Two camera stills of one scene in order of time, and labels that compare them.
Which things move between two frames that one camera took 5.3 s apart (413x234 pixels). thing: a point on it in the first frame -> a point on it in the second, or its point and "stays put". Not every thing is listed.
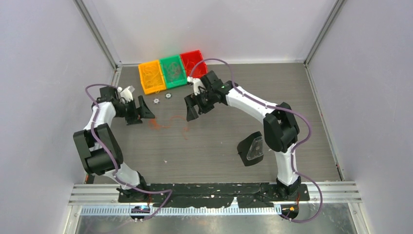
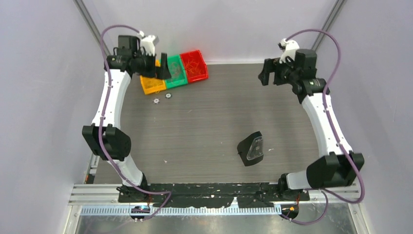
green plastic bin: (173, 72) stays put
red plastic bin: (189, 59) stays put
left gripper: (144, 111) -> (162, 72)
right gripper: (192, 100) -> (272, 65)
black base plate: (209, 195) stays put
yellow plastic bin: (152, 77) stays put
